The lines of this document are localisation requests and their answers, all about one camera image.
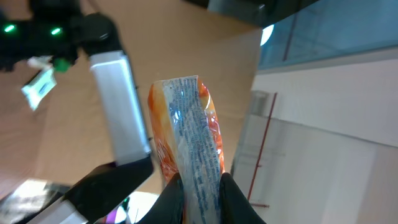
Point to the mint green wipes pack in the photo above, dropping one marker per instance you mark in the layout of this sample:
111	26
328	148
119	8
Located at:
36	89

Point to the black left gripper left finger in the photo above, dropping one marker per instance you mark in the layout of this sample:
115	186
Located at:
168	208

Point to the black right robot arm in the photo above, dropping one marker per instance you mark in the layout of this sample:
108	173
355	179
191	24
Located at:
63	140

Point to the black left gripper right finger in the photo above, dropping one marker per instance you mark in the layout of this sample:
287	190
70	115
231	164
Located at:
235	208

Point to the orange tissue pack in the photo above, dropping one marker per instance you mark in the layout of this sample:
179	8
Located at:
188	141

